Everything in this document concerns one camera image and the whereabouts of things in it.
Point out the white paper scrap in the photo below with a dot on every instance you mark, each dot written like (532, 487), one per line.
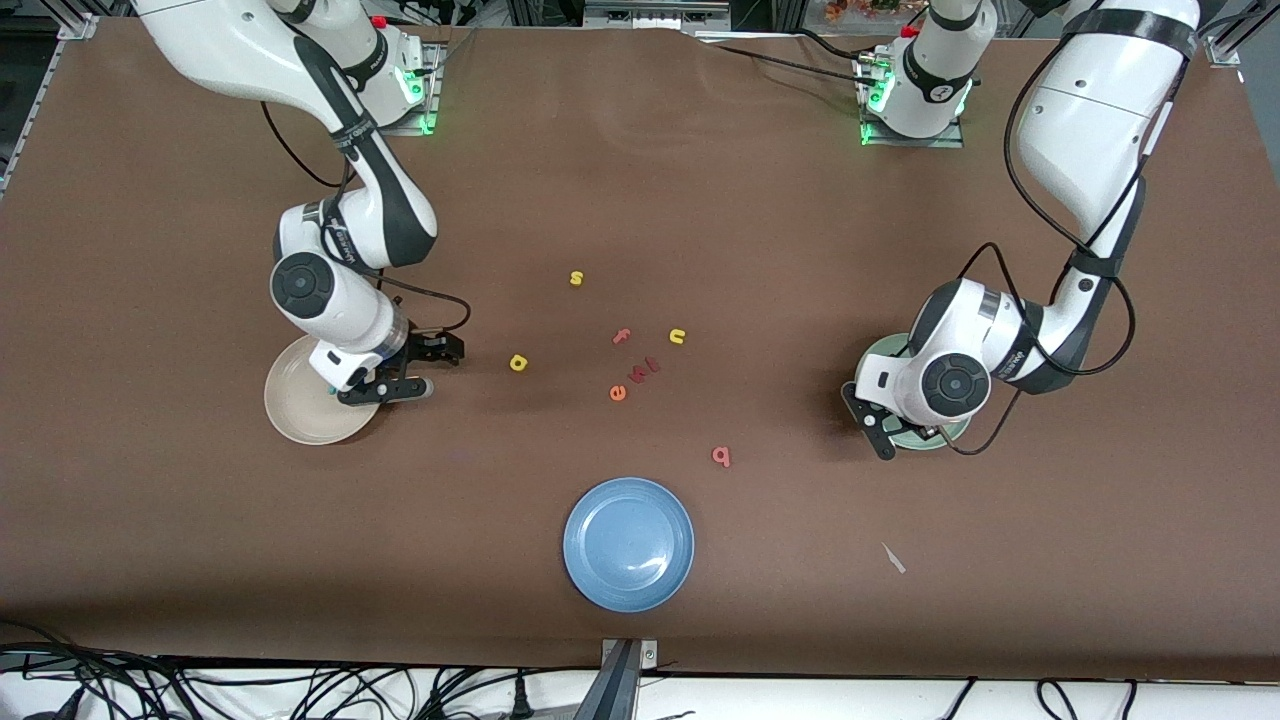
(893, 558)

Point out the blue plate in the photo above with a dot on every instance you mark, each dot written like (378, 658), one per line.
(628, 545)

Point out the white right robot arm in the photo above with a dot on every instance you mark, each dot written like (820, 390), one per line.
(310, 290)

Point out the aluminium frame profile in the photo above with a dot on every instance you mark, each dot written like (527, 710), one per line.
(1228, 45)
(40, 90)

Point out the light green plate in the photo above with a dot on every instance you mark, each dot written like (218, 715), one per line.
(885, 348)

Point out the beige plate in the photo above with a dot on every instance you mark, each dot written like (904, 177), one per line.
(295, 405)

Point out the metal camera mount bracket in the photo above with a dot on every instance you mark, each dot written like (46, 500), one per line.
(625, 680)

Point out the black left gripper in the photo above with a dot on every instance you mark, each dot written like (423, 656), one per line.
(923, 432)

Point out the pink foam letter b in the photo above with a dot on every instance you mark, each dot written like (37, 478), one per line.
(721, 456)

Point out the orange flowers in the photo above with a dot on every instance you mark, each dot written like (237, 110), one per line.
(870, 8)

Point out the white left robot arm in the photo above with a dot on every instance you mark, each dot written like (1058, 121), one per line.
(950, 385)

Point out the brown table cover sheet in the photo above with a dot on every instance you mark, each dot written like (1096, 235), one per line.
(640, 180)

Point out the black power plug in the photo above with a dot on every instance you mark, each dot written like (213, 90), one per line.
(520, 700)

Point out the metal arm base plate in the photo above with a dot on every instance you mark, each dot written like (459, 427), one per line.
(434, 80)
(910, 142)

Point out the metal frame bar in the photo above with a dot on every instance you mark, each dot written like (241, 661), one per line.
(650, 14)

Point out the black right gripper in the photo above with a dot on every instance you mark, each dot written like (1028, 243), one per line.
(428, 347)

